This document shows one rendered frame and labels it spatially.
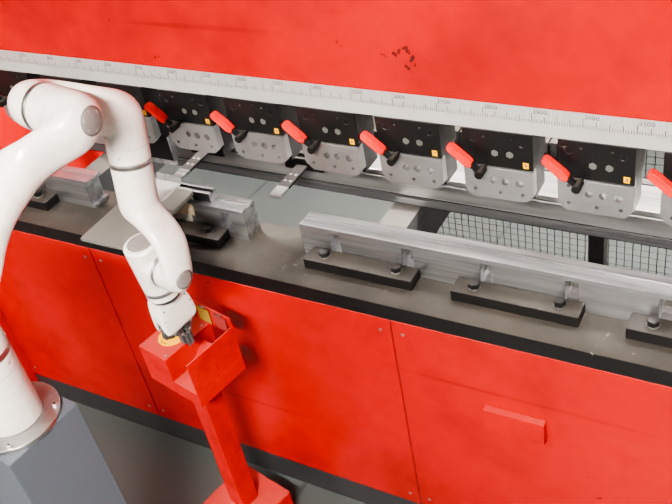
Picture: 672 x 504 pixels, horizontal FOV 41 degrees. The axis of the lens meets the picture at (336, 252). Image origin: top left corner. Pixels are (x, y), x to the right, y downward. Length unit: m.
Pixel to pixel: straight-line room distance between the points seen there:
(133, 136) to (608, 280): 1.05
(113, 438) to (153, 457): 0.19
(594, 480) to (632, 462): 0.14
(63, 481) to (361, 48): 1.09
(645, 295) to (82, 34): 1.45
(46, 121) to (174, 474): 1.64
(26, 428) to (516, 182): 1.11
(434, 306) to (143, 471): 1.39
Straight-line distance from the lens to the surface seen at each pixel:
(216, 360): 2.27
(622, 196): 1.83
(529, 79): 1.75
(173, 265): 1.97
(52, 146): 1.73
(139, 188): 1.94
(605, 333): 2.02
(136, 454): 3.20
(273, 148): 2.14
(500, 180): 1.89
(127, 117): 1.88
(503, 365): 2.10
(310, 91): 1.99
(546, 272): 2.03
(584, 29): 1.67
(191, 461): 3.10
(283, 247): 2.36
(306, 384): 2.51
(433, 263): 2.14
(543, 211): 2.25
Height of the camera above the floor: 2.28
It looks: 38 degrees down
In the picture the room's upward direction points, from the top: 12 degrees counter-clockwise
